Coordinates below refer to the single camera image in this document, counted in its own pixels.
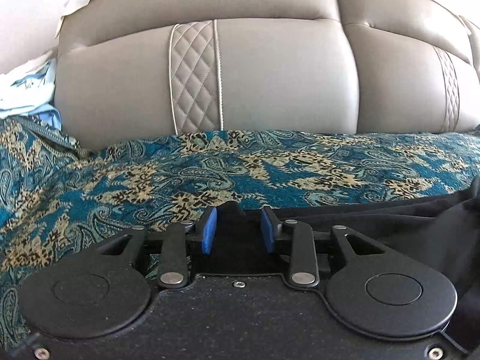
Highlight teal paisley sofa cover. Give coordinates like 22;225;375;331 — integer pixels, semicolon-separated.
1;116;479;350

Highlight light blue clothes pile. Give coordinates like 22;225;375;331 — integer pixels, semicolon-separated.
1;56;62;130

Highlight black pants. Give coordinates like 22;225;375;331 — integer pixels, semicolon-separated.
214;175;480;320

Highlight beige leather sofa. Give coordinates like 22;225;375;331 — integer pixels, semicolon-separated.
55;0;479;149

